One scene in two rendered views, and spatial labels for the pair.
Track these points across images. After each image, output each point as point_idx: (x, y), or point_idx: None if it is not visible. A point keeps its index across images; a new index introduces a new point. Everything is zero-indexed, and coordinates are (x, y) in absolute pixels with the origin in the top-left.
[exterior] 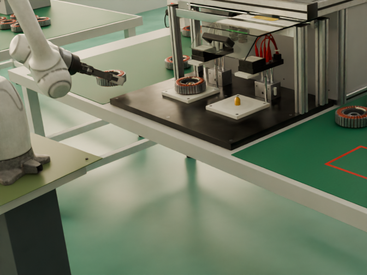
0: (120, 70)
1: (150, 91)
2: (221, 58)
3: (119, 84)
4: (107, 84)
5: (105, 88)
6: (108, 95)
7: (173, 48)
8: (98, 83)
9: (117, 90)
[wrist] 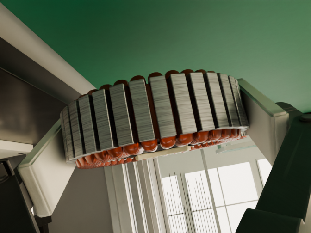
0: (163, 156)
1: (8, 119)
2: (93, 173)
3: (54, 124)
4: (70, 118)
5: (262, 21)
6: (146, 19)
7: (122, 209)
8: (143, 90)
9: (180, 47)
